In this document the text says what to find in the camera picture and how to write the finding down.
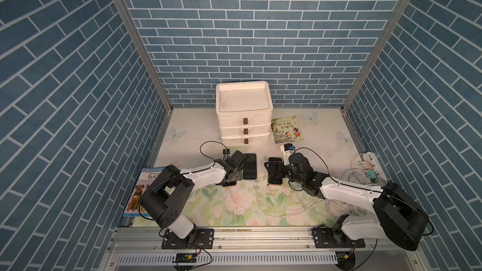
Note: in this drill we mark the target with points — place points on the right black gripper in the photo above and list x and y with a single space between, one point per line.
281 167

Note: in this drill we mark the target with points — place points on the phone with green case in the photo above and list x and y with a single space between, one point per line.
250 167

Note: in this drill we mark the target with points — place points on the black mounting plate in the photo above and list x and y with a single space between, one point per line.
325 237
199 238

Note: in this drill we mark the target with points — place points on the white power strip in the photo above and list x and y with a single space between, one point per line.
372 162

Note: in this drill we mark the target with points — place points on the colourful cartoon picture book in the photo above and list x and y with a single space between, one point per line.
286 130

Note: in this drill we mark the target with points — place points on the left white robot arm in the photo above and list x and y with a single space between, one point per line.
167 196

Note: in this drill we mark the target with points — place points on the small green circuit board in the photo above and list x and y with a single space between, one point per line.
186 258

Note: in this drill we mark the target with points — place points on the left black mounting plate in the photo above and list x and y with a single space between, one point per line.
199 238

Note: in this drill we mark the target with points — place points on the white three-drawer storage box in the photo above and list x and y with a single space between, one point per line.
244 112

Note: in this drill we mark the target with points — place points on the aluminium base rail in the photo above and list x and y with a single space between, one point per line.
253 248

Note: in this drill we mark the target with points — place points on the phone with orange case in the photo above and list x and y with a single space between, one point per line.
228 184

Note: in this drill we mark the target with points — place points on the phone with red case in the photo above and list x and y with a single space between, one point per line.
274 167

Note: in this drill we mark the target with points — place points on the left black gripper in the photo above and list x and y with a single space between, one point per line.
238 174

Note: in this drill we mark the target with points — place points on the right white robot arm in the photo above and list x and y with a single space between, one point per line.
391 213

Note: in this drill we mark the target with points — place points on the dog cover book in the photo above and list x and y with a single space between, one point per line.
145 179

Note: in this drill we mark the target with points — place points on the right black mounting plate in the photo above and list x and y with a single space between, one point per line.
325 237

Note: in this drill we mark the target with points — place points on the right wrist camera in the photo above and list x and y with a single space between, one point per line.
287 150

